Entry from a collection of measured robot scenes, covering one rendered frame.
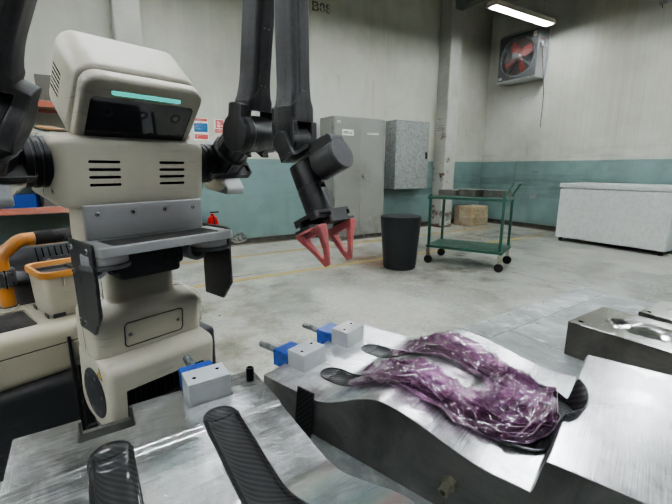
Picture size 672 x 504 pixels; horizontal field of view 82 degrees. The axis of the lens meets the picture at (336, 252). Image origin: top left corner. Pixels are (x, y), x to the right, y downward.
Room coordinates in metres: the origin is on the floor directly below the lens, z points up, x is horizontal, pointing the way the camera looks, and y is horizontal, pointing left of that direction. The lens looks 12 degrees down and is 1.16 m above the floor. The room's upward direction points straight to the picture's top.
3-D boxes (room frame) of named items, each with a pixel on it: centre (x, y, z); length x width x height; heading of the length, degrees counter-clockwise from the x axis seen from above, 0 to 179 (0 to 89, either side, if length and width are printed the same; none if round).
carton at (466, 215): (8.19, -2.86, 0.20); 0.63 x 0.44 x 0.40; 121
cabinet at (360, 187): (6.57, -0.29, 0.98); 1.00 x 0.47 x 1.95; 121
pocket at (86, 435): (0.38, 0.25, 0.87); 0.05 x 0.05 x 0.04; 33
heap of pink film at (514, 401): (0.48, -0.16, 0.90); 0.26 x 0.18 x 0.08; 51
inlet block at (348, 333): (0.69, 0.02, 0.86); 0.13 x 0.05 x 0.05; 51
